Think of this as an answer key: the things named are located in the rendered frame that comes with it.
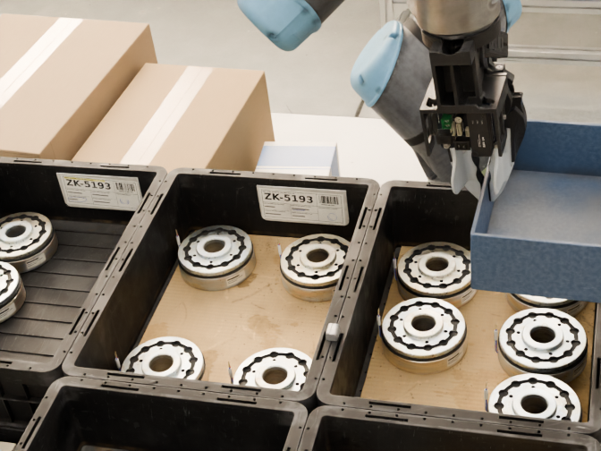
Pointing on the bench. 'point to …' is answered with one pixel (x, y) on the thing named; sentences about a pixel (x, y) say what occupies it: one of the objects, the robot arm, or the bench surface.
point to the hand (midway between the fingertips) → (486, 185)
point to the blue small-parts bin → (544, 217)
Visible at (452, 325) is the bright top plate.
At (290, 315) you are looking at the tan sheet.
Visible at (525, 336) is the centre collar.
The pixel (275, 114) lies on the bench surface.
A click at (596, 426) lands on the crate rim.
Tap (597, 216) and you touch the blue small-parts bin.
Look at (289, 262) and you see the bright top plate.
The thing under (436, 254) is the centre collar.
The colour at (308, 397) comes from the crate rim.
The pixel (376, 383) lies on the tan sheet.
